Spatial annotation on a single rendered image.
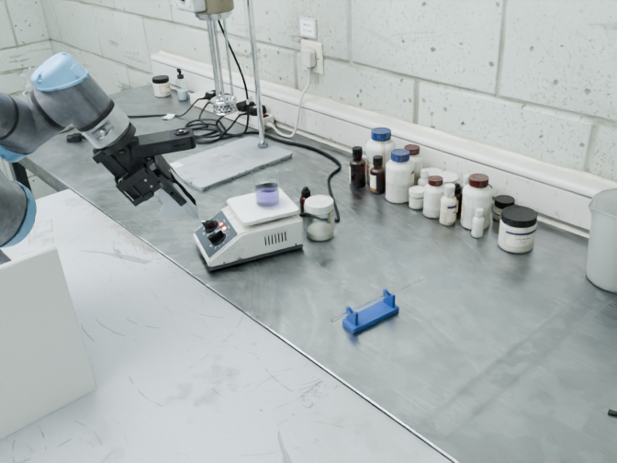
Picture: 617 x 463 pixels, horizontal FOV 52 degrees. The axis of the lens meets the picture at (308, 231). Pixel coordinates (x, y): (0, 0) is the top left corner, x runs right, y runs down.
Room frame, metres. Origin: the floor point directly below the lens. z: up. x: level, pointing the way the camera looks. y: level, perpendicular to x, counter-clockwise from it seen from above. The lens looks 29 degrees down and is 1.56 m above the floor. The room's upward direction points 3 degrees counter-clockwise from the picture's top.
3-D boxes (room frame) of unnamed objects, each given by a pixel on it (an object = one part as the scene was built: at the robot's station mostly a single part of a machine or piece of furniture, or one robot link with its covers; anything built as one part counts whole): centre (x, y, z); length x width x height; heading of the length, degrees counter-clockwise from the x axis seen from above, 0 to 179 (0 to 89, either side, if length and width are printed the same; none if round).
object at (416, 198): (1.27, -0.25, 0.92); 0.04 x 0.04 x 0.04
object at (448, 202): (1.18, -0.30, 0.94); 0.03 x 0.03 x 0.09
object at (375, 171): (1.35, -0.17, 0.94); 0.04 x 0.04 x 0.09
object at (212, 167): (1.59, 0.20, 0.91); 0.30 x 0.20 x 0.01; 130
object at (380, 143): (1.42, -0.18, 0.96); 0.07 x 0.07 x 0.13
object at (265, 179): (1.14, 0.08, 1.02); 0.06 x 0.05 x 0.08; 178
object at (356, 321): (0.87, -0.10, 0.92); 0.10 x 0.03 x 0.04; 123
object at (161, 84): (2.25, 0.49, 0.93); 0.06 x 0.06 x 0.06
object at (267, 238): (1.14, 0.11, 0.94); 0.22 x 0.13 x 0.08; 111
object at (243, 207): (1.15, 0.09, 0.98); 0.12 x 0.12 x 0.01; 21
